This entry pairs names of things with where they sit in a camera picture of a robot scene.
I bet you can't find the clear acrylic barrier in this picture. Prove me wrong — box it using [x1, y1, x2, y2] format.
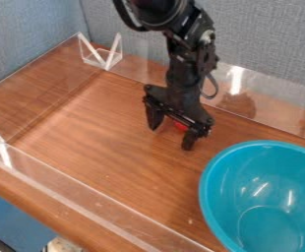
[110, 35, 305, 138]
[0, 144, 213, 252]

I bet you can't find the blue plastic bowl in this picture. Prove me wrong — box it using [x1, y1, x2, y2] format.
[198, 140, 305, 252]

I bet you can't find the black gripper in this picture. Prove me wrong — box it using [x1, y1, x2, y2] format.
[144, 85, 215, 151]

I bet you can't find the red toy strawberry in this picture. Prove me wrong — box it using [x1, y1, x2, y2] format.
[174, 121, 189, 132]

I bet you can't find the clear acrylic corner bracket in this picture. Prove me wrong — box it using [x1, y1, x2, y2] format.
[78, 32, 124, 71]

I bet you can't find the clear acrylic back barrier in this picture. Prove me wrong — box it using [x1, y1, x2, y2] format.
[110, 35, 305, 138]

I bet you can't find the clear acrylic front barrier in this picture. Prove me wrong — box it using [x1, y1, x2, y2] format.
[0, 144, 213, 252]

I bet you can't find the black cable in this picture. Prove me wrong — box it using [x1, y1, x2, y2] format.
[200, 72, 221, 100]

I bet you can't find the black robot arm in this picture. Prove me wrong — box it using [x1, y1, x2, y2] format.
[113, 0, 220, 151]

